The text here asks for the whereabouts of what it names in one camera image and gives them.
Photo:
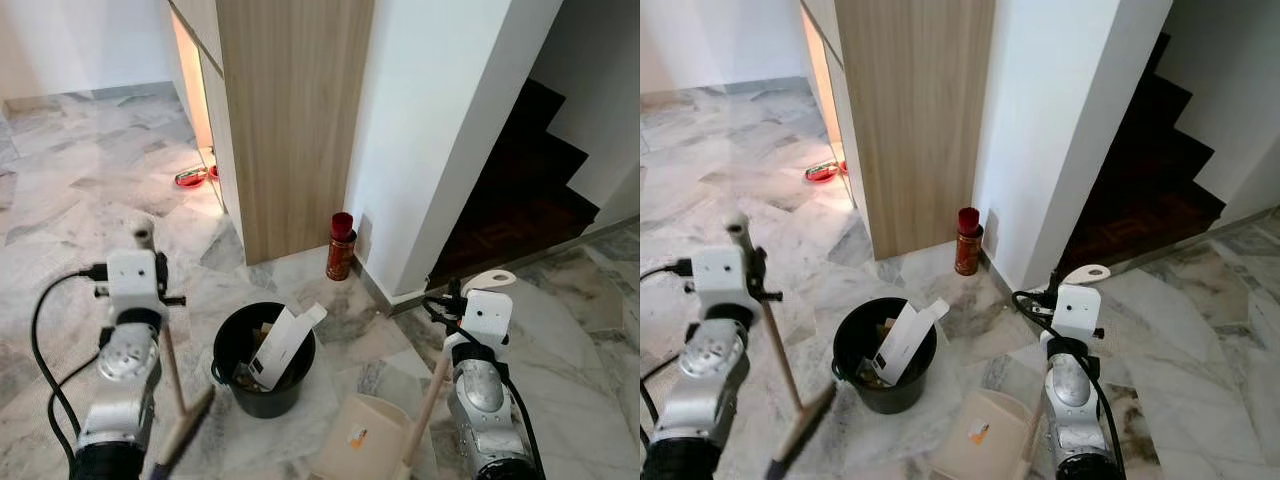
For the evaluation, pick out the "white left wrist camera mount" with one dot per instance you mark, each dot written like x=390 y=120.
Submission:
x=718 y=272
x=132 y=275

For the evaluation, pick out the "white rectangular carton box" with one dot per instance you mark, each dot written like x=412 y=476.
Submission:
x=905 y=340
x=285 y=345

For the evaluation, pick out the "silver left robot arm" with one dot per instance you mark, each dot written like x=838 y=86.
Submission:
x=125 y=365
x=715 y=365

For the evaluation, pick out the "red-capped spray can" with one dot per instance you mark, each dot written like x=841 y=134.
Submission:
x=340 y=255
x=968 y=250

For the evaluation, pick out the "red bowl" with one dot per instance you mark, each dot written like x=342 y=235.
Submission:
x=822 y=172
x=190 y=178

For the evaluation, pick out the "wood-grain tall cabinet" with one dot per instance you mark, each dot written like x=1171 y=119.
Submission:
x=300 y=120
x=920 y=120

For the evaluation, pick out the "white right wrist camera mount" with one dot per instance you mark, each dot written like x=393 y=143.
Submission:
x=487 y=315
x=1078 y=308

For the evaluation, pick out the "dark wooden staircase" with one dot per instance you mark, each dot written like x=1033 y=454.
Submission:
x=520 y=190
x=1150 y=180

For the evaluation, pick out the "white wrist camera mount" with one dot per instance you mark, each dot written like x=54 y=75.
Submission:
x=718 y=272
x=1078 y=308
x=487 y=315
x=132 y=275

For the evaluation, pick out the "black plastic bucket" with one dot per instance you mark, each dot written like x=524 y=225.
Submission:
x=885 y=398
x=265 y=400

